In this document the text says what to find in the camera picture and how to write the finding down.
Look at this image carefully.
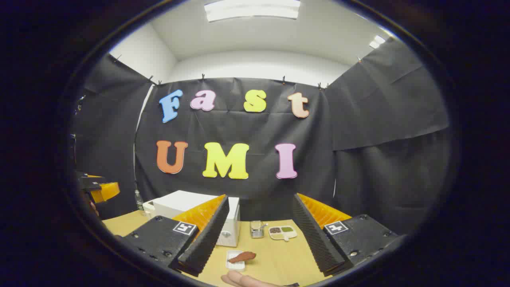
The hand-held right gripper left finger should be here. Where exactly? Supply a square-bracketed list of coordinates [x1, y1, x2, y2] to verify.
[120, 194, 230, 277]

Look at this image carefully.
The small white rectangular dish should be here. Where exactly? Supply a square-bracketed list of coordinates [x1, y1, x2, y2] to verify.
[226, 250, 245, 271]

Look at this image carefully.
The brown meat piece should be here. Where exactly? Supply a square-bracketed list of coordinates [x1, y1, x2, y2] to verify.
[228, 252, 257, 263]

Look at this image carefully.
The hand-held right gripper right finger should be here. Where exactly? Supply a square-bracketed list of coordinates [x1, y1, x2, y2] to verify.
[292, 193, 400, 276]

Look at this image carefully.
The long ceiling light panel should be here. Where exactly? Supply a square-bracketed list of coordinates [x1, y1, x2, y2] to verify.
[204, 0, 301, 22]

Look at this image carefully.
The metal wire basket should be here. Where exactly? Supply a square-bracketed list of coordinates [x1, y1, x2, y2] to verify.
[250, 220, 268, 239]

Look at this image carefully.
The white microwave oven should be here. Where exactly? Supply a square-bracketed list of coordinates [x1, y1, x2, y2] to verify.
[153, 190, 241, 248]

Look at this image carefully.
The white divided condiment dish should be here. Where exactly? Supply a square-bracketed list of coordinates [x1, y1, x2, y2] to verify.
[268, 225, 298, 242]

